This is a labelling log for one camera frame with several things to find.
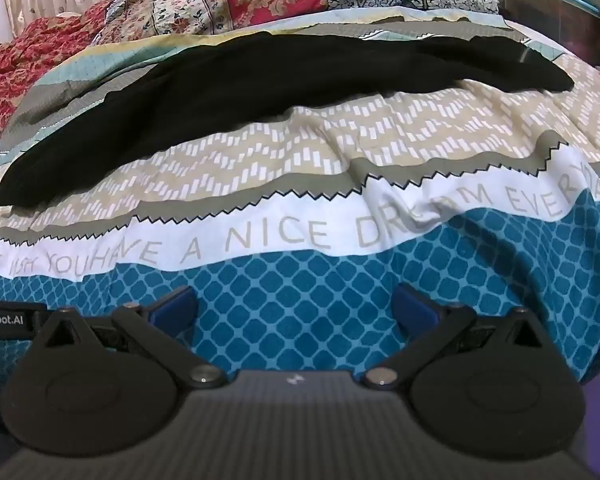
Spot red floral patchwork quilt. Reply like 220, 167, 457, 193
0, 0, 331, 141

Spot patterned printed bedsheet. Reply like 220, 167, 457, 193
0, 6, 600, 428

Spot teal-edged dark furniture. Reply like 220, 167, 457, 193
499, 0, 600, 73

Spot black pants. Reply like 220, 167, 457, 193
0, 31, 576, 209

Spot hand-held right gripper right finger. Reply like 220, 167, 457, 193
362, 282, 556, 390

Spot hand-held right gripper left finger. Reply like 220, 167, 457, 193
36, 285, 228, 389

